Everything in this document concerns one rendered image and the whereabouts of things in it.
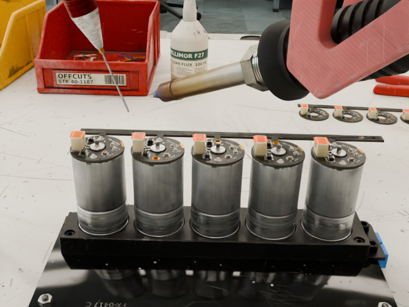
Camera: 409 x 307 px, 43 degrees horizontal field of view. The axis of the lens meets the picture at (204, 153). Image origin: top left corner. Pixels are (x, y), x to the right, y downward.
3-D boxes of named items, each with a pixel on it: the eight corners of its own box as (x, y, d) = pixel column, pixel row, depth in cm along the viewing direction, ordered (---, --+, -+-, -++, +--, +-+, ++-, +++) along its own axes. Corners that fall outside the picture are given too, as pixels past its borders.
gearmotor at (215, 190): (239, 253, 25) (246, 162, 23) (189, 251, 25) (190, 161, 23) (237, 223, 27) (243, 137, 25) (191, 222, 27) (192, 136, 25)
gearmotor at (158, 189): (182, 251, 25) (182, 160, 23) (132, 250, 25) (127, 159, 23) (184, 222, 27) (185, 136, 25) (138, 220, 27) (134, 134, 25)
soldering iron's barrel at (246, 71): (154, 116, 21) (274, 92, 16) (143, 78, 20) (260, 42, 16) (181, 106, 22) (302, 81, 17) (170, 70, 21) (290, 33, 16)
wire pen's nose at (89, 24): (84, 49, 20) (68, 13, 19) (110, 38, 20) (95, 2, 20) (89, 57, 19) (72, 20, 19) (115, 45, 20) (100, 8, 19)
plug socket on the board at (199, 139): (210, 154, 24) (210, 141, 23) (192, 154, 24) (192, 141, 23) (210, 146, 24) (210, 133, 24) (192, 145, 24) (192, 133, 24)
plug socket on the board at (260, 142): (271, 156, 24) (272, 143, 23) (252, 155, 24) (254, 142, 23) (269, 148, 24) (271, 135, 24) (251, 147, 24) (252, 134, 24)
